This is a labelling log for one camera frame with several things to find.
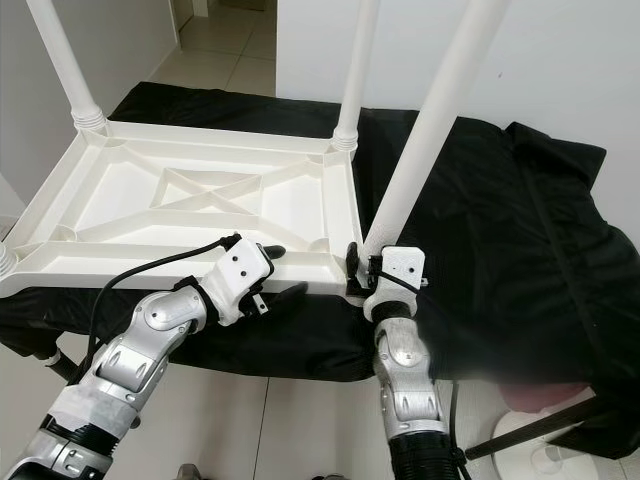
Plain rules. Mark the white plastic children table top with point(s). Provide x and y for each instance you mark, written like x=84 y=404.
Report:
x=120 y=200

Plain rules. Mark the white tapered plastic table leg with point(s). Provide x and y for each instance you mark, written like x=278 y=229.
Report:
x=435 y=120
x=65 y=60
x=357 y=70

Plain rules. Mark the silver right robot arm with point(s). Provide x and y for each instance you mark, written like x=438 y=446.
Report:
x=405 y=370

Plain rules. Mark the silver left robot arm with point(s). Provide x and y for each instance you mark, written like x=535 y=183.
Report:
x=135 y=350

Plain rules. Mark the black cloth table cover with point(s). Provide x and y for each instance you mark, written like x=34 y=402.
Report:
x=530 y=240

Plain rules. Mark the grey right robot foot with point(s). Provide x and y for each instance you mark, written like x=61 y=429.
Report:
x=332 y=475

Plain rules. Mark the grey robot foot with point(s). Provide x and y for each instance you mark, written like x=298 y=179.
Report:
x=190 y=472
x=332 y=475

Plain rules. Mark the grey left robot foot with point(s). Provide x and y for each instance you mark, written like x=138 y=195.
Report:
x=190 y=472

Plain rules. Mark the black metal rod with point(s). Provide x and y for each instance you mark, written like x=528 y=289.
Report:
x=67 y=368
x=535 y=430

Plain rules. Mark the pink cloth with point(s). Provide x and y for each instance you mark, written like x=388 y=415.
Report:
x=545 y=395

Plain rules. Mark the white round stand base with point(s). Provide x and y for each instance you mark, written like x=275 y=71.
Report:
x=580 y=462

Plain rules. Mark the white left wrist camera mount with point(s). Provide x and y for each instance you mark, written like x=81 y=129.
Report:
x=245 y=262

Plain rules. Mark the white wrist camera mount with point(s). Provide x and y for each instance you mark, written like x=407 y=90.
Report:
x=400 y=262
x=245 y=262

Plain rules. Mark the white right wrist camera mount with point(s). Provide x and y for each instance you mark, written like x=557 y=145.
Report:
x=400 y=262

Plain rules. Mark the white door frame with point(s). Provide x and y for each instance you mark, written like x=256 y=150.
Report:
x=190 y=8

